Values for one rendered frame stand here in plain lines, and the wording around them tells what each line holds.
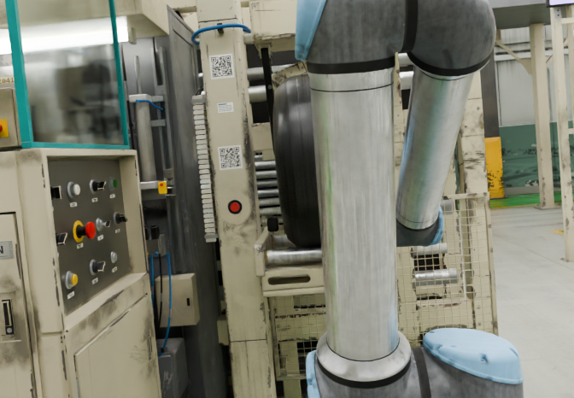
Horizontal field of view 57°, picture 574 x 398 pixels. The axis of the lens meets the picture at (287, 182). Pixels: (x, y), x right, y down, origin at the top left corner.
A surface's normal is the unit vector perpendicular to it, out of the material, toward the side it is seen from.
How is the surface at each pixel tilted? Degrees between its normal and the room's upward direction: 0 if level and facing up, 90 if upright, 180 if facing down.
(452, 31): 131
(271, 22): 90
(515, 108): 90
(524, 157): 90
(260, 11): 90
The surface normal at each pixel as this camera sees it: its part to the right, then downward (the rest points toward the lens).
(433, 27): 0.07, 0.67
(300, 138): -0.07, -0.20
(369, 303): 0.10, 0.32
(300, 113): -0.09, -0.44
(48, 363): -0.05, 0.06
